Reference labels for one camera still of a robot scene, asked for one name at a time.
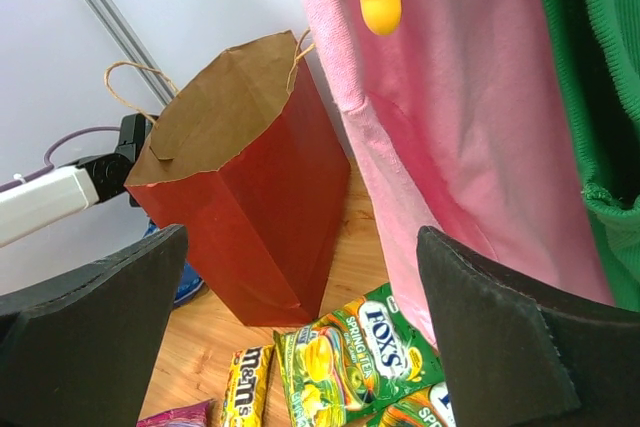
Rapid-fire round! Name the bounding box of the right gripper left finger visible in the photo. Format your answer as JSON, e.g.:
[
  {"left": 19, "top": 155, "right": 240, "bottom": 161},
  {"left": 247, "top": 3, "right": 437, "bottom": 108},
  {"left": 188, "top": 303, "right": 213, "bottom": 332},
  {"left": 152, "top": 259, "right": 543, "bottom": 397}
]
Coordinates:
[{"left": 1, "top": 225, "right": 188, "bottom": 426}]

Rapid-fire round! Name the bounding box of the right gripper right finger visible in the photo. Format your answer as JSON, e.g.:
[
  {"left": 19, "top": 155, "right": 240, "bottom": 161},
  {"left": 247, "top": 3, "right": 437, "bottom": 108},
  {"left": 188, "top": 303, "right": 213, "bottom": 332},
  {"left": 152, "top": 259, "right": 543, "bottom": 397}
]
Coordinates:
[{"left": 417, "top": 226, "right": 639, "bottom": 426}]

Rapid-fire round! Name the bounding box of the green snack packet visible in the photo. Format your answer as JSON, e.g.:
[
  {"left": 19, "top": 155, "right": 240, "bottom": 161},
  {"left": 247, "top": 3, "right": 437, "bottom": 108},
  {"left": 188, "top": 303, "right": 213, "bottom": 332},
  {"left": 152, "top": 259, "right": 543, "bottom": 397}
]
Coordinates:
[{"left": 366, "top": 382, "right": 456, "bottom": 427}]

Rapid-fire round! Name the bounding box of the blue chip bag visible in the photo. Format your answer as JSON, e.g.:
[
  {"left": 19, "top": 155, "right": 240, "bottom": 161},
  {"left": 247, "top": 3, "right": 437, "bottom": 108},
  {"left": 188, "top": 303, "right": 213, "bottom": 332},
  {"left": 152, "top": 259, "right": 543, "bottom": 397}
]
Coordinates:
[{"left": 144, "top": 221, "right": 207, "bottom": 308}]

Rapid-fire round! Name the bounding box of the red paper bag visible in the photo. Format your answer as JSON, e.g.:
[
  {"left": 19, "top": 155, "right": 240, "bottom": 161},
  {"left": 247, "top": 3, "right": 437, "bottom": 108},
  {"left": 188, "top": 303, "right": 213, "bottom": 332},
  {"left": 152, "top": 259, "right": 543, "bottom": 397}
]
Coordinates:
[{"left": 125, "top": 31, "right": 350, "bottom": 327}]

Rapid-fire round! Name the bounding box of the pink shirt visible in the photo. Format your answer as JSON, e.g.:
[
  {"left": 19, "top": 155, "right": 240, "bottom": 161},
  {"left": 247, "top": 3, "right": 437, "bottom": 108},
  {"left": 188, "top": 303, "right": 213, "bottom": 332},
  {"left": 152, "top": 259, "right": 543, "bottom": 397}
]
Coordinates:
[{"left": 303, "top": 0, "right": 613, "bottom": 340}]

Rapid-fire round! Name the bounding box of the green shirt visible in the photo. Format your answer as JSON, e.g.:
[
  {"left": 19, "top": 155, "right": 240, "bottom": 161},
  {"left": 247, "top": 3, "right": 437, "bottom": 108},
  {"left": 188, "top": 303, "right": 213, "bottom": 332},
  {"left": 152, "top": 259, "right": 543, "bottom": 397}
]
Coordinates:
[{"left": 542, "top": 0, "right": 639, "bottom": 311}]

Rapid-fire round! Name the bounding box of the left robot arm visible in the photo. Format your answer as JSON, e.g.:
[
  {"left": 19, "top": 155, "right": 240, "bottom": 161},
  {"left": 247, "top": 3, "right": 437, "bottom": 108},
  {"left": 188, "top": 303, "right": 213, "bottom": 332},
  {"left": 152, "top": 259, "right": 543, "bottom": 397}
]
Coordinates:
[{"left": 1, "top": 114, "right": 157, "bottom": 246}]

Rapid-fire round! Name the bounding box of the yellow M&M's packet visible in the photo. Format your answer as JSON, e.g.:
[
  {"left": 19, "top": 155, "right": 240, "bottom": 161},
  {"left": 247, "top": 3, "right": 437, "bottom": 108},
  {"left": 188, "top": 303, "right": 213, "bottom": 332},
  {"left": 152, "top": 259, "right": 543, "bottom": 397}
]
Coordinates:
[{"left": 220, "top": 344, "right": 274, "bottom": 427}]

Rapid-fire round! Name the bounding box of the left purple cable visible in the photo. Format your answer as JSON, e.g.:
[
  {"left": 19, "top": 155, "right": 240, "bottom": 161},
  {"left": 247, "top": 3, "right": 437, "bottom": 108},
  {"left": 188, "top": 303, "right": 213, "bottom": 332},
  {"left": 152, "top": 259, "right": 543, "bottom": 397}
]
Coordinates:
[{"left": 42, "top": 125, "right": 123, "bottom": 171}]

